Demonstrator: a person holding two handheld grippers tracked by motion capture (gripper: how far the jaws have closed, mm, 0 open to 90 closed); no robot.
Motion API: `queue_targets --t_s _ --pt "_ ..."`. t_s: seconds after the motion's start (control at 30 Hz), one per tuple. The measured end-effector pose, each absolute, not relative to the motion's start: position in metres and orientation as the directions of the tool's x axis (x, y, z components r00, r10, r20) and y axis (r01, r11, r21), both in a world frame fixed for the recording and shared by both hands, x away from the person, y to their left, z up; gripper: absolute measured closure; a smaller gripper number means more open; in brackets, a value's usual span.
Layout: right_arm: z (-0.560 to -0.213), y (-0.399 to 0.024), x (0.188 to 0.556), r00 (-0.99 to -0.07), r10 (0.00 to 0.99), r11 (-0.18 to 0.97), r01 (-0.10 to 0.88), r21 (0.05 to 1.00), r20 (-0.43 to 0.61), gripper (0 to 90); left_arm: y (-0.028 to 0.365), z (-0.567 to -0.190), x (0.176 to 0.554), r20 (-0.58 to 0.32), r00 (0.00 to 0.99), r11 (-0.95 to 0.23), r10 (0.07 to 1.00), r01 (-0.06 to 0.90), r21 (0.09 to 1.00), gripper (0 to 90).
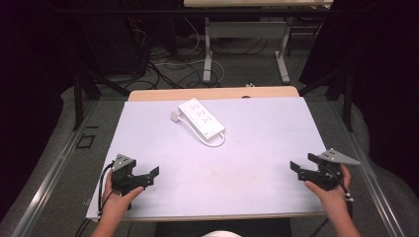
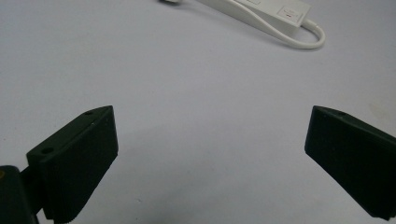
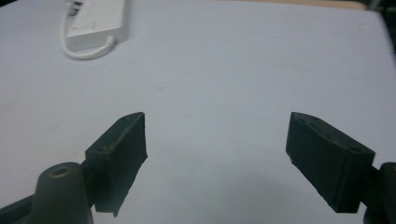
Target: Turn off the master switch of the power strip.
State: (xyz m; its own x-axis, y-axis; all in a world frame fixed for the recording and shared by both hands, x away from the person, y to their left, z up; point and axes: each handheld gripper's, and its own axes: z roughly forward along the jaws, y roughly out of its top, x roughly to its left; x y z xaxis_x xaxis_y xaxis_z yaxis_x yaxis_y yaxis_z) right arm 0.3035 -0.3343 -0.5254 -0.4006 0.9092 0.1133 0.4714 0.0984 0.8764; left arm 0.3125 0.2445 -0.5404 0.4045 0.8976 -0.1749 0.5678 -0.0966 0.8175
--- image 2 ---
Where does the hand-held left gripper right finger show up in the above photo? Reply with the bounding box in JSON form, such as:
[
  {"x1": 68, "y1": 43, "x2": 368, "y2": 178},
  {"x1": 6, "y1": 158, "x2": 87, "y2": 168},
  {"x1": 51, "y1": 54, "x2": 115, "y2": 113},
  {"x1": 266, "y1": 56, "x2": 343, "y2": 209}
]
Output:
[{"x1": 304, "y1": 105, "x2": 396, "y2": 221}]

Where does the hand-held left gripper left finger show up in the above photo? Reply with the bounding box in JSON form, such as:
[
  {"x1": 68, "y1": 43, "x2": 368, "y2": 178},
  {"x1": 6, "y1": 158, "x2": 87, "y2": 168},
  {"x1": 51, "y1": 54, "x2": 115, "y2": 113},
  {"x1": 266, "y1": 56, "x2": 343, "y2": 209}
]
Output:
[{"x1": 25, "y1": 105, "x2": 120, "y2": 224}]

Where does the white power strip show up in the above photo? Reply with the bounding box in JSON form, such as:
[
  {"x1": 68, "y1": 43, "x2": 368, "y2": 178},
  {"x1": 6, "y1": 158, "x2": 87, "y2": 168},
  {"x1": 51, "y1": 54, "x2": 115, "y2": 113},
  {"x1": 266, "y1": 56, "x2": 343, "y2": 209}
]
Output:
[
  {"x1": 199, "y1": 0, "x2": 312, "y2": 36},
  {"x1": 159, "y1": 0, "x2": 327, "y2": 50}
]

